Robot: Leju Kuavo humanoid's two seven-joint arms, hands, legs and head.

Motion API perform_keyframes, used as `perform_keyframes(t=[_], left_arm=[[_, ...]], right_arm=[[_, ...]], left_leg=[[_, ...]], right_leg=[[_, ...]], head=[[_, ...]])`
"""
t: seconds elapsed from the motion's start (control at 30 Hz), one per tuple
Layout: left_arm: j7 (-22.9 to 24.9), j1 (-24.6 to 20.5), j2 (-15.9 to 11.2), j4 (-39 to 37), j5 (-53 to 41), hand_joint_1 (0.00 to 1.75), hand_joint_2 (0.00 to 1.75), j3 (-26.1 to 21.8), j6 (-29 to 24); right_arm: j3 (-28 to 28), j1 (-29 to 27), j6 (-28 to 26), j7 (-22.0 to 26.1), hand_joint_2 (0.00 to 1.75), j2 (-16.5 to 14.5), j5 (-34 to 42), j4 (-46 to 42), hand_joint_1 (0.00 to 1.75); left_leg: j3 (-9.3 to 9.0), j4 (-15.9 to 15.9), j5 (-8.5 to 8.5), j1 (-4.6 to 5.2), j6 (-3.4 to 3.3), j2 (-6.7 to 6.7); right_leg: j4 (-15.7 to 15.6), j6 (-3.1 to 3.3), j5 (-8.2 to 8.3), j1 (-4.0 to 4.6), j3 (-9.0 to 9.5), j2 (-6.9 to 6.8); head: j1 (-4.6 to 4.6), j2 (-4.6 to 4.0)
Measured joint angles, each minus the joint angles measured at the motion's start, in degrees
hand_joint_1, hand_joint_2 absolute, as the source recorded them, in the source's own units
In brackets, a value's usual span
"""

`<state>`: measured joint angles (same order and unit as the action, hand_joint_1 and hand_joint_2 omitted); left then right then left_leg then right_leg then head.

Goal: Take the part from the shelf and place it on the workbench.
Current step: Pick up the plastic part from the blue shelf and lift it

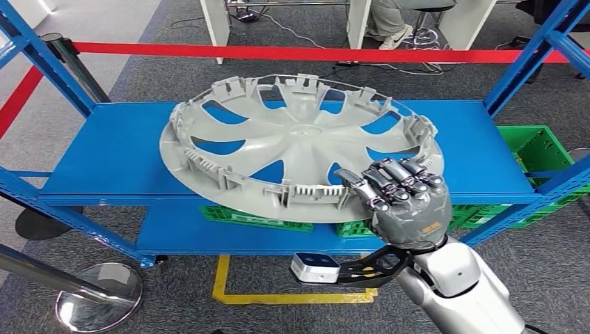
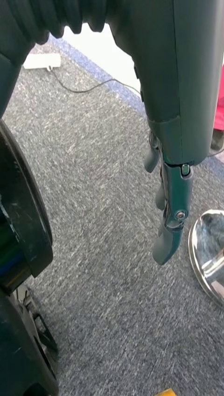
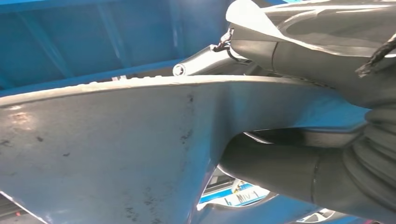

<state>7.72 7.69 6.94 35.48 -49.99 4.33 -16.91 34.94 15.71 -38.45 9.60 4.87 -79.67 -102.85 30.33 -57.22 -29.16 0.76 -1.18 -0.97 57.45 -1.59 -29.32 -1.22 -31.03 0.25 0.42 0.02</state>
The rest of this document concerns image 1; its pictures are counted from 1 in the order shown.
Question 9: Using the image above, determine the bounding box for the blue metal shelf rack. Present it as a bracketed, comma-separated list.
[0, 0, 590, 270]

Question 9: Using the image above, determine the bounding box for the chrome base stool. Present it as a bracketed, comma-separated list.
[405, 4, 455, 47]

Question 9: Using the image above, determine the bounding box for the grey plastic wheel hubcap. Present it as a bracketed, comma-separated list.
[159, 73, 446, 225]

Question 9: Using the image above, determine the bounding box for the person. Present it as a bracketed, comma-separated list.
[366, 0, 457, 51]

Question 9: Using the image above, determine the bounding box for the black office chair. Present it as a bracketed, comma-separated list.
[513, 0, 590, 84]

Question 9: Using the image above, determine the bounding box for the black pole stand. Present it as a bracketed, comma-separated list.
[0, 191, 85, 241]

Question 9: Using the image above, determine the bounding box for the green plastic crate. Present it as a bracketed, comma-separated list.
[497, 125, 590, 195]
[335, 204, 483, 239]
[199, 205, 316, 233]
[459, 182, 590, 230]

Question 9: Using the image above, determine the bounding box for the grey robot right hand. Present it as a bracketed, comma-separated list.
[334, 157, 454, 252]

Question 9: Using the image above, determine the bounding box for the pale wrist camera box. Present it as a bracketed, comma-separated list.
[290, 252, 341, 285]

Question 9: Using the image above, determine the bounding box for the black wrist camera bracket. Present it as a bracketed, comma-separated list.
[338, 246, 413, 289]

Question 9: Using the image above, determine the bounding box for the chrome stanchion post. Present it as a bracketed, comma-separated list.
[0, 243, 144, 334]
[41, 33, 111, 104]

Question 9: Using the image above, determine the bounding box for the white desk panel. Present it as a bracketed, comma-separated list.
[346, 0, 372, 50]
[438, 0, 497, 51]
[199, 0, 232, 65]

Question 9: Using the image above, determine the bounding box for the black power strip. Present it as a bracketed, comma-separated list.
[229, 7, 259, 24]

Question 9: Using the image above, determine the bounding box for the white floor cable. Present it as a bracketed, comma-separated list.
[257, 9, 446, 77]

